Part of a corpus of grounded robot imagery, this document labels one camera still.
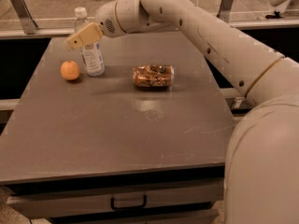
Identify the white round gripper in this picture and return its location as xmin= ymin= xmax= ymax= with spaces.
xmin=64 ymin=0 xmax=175 ymax=50

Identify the clear plastic water bottle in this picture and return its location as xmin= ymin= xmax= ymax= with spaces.
xmin=75 ymin=7 xmax=105 ymax=77

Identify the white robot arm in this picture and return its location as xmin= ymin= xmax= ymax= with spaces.
xmin=66 ymin=0 xmax=299 ymax=224

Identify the orange fruit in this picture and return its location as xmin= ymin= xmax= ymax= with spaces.
xmin=60 ymin=61 xmax=80 ymax=81

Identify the crushed shiny can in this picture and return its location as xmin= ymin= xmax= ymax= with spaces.
xmin=133 ymin=64 xmax=174 ymax=88

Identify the left metal railing bracket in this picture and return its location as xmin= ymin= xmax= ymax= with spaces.
xmin=10 ymin=0 xmax=38 ymax=35

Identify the metal railing bracket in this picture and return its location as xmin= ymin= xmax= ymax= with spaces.
xmin=217 ymin=0 xmax=234 ymax=22
xmin=10 ymin=0 xmax=38 ymax=35

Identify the right metal railing bracket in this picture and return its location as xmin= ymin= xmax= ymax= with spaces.
xmin=217 ymin=0 xmax=234 ymax=22

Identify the grey drawer with black handle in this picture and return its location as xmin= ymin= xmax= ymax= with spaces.
xmin=7 ymin=178 xmax=223 ymax=218

